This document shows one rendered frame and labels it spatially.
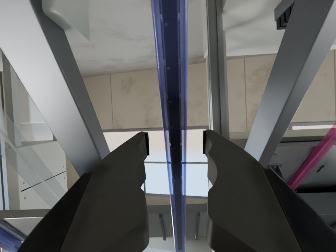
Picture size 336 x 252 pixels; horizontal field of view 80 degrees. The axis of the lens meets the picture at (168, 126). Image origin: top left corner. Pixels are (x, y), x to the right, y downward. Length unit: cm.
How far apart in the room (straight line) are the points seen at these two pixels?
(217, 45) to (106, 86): 359
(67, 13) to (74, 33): 2
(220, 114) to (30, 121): 305
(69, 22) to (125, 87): 374
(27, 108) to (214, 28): 309
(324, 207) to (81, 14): 54
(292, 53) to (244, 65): 327
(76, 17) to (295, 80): 24
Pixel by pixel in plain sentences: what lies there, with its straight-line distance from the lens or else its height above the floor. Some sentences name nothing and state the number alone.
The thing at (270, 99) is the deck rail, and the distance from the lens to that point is 34.
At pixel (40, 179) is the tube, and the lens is 18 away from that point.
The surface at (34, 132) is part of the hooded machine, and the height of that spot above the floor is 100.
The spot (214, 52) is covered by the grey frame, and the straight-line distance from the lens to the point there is 63.
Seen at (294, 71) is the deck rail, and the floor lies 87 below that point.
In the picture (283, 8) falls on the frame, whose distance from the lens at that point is 69.
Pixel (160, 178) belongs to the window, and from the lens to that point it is 376.
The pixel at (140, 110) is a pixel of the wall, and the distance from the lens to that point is 376.
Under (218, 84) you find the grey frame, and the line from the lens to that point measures 62.
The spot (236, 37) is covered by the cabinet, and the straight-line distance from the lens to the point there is 88.
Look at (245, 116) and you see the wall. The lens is 346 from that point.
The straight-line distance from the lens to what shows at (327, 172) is 52.
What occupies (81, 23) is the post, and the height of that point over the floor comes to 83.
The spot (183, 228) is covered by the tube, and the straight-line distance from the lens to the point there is 24.
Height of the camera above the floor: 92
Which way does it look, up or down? 2 degrees up
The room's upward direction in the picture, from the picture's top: 177 degrees clockwise
